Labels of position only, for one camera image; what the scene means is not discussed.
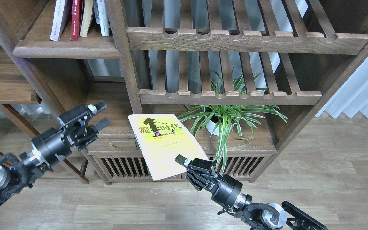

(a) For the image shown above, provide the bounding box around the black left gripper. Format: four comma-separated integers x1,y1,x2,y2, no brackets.
27,101,111,168

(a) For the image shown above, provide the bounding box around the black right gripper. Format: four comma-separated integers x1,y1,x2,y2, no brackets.
175,155,252,211

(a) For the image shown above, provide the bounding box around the yellow green cover book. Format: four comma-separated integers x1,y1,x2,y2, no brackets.
128,114,208,181

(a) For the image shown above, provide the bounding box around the white purple cover book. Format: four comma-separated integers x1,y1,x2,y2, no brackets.
50,0,72,41

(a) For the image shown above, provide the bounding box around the red cover book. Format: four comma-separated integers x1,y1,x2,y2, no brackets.
70,0,83,41

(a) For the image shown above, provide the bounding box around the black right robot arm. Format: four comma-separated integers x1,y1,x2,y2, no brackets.
175,155,327,230

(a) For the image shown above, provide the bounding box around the brass drawer knob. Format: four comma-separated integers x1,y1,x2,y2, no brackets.
109,143,116,150

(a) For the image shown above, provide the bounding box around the white plant pot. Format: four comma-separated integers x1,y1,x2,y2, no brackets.
205,108,236,136

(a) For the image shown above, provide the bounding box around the green spider plant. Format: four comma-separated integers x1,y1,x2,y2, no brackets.
170,65,289,174

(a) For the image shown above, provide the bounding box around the dark wooden bookshelf unit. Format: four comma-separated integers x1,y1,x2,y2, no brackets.
0,0,368,185

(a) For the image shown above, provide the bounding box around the upright white book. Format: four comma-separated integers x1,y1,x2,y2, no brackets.
96,0,111,36

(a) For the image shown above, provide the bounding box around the upright cream paged book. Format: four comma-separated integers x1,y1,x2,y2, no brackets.
80,0,94,37

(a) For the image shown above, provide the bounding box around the white curtain right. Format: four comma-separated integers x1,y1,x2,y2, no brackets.
315,57,368,118

